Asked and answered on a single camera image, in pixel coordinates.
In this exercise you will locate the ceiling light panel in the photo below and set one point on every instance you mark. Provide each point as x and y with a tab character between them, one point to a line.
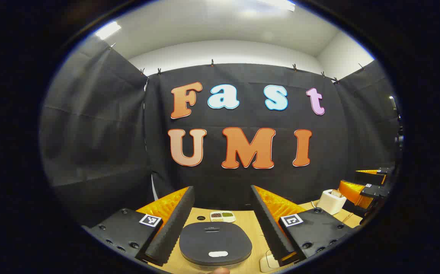
108	30

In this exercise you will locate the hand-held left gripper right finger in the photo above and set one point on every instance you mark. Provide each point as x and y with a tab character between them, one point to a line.
271	228

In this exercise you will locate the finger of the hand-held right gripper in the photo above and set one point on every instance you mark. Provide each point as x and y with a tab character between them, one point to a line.
357	192
372	176

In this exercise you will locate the dark grey rice cooker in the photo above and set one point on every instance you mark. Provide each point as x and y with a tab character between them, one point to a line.
214	238

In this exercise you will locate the toast bread slice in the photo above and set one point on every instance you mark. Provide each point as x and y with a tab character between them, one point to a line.
336	193

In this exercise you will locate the small divided bean dish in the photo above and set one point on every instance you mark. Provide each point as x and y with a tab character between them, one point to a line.
222	216

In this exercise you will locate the white toaster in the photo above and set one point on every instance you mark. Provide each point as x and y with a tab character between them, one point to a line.
330	203

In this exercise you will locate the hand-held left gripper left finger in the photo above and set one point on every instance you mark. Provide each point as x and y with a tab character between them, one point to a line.
172	228

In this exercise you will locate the black backdrop cloth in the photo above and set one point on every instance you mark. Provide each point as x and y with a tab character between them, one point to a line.
101	125

